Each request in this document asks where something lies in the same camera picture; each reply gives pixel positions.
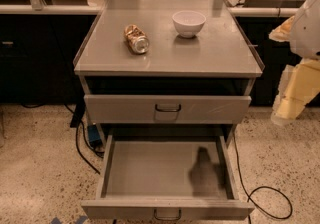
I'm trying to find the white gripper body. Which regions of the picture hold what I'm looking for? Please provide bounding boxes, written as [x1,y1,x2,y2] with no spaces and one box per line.
[289,0,320,60]

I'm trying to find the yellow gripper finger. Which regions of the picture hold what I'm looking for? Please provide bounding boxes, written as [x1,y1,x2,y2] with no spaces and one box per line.
[271,59,320,126]
[269,16,294,42]

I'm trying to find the crushed orange soda can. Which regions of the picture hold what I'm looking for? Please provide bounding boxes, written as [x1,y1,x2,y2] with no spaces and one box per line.
[124,24,150,54]

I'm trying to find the grey metal drawer cabinet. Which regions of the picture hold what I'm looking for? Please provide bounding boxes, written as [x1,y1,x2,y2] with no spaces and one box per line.
[75,0,263,136]

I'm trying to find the open middle grey drawer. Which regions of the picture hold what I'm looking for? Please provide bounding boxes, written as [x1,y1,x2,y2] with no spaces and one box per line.
[81,136,254,221]

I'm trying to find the closed upper grey drawer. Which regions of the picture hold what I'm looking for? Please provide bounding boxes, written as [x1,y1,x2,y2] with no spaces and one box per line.
[84,95,251,124]

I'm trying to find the white ceramic bowl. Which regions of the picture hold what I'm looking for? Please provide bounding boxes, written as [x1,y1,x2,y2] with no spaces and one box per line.
[172,10,206,38]

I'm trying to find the blue power adapter box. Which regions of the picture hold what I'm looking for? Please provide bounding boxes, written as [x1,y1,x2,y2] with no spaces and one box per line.
[87,125,102,147]

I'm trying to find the black cable right floor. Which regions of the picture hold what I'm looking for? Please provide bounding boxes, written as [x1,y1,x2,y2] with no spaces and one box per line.
[232,133,294,224]

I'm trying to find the black cable floor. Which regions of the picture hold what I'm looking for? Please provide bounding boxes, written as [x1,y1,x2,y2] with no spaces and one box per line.
[20,102,105,176]
[232,133,294,224]

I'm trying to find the black cable left floor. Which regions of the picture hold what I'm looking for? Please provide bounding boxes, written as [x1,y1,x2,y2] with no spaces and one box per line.
[20,102,105,176]

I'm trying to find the black counter with white rail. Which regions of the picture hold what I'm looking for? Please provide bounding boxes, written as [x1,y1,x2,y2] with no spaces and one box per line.
[0,14,300,106]

